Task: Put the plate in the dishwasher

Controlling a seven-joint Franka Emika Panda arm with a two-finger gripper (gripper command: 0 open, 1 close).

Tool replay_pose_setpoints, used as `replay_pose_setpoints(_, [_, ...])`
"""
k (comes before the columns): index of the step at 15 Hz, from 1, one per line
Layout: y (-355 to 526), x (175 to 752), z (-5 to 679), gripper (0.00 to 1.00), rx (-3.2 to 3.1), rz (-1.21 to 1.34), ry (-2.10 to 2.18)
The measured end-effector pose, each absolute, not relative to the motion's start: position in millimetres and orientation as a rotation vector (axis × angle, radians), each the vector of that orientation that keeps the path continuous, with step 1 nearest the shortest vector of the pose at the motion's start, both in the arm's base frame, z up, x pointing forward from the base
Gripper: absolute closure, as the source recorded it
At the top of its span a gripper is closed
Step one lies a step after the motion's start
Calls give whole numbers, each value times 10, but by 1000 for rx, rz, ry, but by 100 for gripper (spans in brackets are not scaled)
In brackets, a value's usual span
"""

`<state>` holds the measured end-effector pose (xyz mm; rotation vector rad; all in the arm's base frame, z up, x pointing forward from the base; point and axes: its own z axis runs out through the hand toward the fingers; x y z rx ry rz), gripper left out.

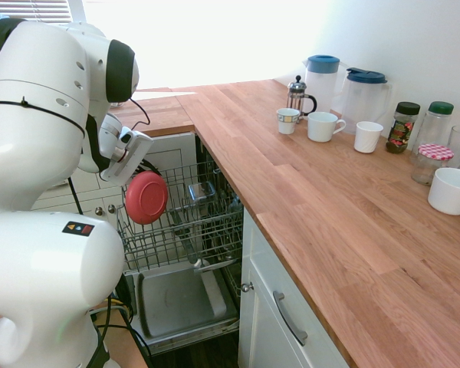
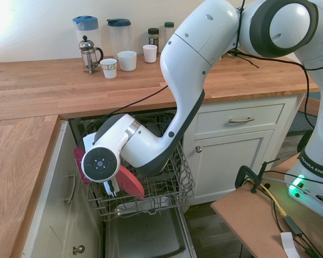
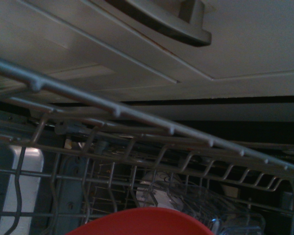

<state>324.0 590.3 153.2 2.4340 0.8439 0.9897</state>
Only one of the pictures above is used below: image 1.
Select clear pitcher dark blue lid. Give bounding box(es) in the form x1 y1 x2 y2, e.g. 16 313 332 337
339 67 392 135

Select clear glass food container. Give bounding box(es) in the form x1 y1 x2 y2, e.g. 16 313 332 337
187 182 215 206

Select white window blinds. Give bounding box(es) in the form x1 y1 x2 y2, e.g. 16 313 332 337
26 0 72 24

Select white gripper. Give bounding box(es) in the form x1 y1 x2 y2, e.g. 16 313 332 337
99 130 161 186

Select white mug with handle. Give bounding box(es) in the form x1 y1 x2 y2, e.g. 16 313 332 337
307 111 347 143

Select clear jar green lid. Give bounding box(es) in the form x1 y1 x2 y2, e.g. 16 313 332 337
417 100 455 154

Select white ceramic bowl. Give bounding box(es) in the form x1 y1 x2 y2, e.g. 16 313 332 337
427 167 460 216

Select white kitchen cabinet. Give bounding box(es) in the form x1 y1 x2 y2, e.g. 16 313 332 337
237 209 352 368
30 132 197 271

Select brown fibreboard mounting board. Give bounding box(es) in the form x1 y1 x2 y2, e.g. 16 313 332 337
87 302 150 368

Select clear pitcher light blue lid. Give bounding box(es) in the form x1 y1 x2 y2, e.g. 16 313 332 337
302 54 348 116

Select white ribbed cup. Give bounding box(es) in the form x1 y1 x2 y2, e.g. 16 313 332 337
353 120 384 153

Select coffee jar black lid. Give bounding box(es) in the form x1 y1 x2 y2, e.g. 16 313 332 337
385 101 422 155

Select small patterned white cup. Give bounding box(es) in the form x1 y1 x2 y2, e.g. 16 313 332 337
276 107 301 135

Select glass jar red checkered lid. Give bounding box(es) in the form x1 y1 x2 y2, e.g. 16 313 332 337
410 143 455 186

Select glass French press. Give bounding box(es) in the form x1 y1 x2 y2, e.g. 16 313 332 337
286 74 318 124

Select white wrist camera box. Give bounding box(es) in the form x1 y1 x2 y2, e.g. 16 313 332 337
116 128 136 154

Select steel dishwasher door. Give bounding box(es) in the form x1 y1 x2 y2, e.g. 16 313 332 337
124 264 241 356

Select brushed metal drawer handle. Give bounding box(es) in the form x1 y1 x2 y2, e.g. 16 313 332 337
272 290 309 347

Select grey wire dishwasher rack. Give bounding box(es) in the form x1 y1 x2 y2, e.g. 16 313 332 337
116 160 245 271

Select pink plastic plate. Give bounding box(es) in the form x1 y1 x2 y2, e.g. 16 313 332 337
125 170 169 225

